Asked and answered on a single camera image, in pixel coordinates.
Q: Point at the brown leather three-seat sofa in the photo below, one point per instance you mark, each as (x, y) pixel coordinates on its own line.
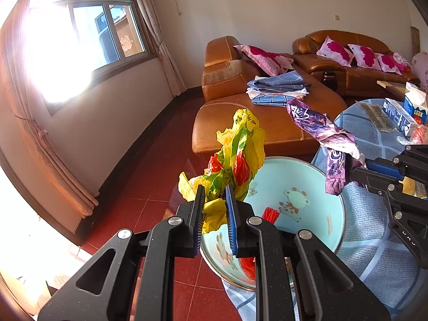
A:
(349, 82)

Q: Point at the clear bag red white print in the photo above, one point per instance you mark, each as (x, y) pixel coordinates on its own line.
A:
(418, 137)

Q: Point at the folded blue plaid bedding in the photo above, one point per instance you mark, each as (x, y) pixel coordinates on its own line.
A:
(277, 90)

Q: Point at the clear dark snack packet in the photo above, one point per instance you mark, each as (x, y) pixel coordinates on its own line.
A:
(378, 118)

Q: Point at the pink blanket on chair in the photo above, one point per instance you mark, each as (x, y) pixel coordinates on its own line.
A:
(419, 67)

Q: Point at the purple floral wrapper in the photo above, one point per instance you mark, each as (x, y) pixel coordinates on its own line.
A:
(342, 152)

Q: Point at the large framed window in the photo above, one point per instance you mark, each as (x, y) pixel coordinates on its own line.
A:
(73, 45)

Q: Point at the yellow plastic bag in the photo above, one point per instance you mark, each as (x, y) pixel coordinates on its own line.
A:
(235, 165)

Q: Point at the white blue milk box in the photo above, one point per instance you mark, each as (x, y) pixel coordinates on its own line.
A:
(401, 119)

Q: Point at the brown leather chaise sofa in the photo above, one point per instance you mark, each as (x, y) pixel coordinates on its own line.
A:
(224, 86)

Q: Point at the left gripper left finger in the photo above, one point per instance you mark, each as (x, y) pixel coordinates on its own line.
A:
(131, 276)

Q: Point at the wooden glass-top coffee table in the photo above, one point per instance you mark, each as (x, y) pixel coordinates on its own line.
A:
(392, 90)

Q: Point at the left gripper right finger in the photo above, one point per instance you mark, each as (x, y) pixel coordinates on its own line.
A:
(297, 276)

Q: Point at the blue Look milk carton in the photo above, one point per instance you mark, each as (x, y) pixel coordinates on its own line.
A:
(415, 103)

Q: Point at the pink floral pillow on chaise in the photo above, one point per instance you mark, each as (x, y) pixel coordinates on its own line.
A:
(273, 64)

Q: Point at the beige right curtain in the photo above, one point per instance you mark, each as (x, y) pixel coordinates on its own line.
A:
(172, 74)

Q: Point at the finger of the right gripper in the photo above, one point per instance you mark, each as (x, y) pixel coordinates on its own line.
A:
(384, 167)
(373, 181)

